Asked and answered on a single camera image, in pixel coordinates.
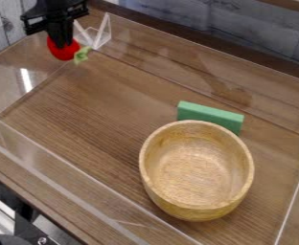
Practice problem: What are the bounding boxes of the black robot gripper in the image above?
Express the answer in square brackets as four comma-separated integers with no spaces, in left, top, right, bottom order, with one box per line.
[20,0,89,48]

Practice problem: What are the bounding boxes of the red plush strawberry fruit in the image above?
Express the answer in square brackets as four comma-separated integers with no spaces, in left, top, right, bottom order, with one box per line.
[46,37,92,65]

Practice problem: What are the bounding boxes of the green foam block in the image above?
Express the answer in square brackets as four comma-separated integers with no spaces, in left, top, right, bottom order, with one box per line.
[177,100,244,134]

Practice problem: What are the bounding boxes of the wooden oval bowl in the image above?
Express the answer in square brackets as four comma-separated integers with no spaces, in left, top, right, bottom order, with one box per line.
[139,121,254,222]

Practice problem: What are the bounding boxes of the clear acrylic tray enclosure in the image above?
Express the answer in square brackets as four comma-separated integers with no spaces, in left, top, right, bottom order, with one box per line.
[0,17,299,245]

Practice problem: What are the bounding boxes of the black equipment with cable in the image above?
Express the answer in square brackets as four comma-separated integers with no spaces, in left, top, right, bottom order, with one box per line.
[0,212,60,245]

